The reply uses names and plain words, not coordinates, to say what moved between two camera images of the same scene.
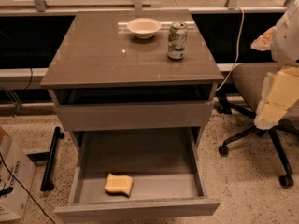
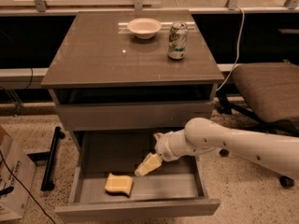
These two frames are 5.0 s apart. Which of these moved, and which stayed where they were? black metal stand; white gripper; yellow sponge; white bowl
Moved: white gripper
Stayed: black metal stand; yellow sponge; white bowl
